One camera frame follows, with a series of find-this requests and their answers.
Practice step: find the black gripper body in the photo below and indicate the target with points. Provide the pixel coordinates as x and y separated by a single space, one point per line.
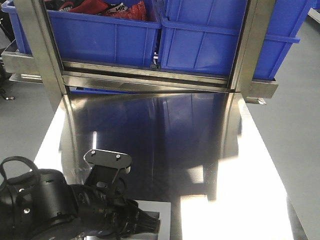
104 217

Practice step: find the gray rectangular foam base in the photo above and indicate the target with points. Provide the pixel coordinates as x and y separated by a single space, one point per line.
155 209

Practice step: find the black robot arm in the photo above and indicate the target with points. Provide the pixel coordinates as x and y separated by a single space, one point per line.
41 205

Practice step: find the blue bin with red items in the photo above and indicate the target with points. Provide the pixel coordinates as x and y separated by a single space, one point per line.
107 39

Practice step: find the blue bin on right cart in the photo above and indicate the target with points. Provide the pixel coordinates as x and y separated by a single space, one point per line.
201 36

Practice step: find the red and black packaged items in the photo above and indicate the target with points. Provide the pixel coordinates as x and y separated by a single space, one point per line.
136 12

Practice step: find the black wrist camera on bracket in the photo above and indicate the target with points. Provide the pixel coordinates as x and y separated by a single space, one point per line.
106 168

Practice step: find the stainless steel cart frame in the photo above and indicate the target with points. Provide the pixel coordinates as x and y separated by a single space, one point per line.
44 65

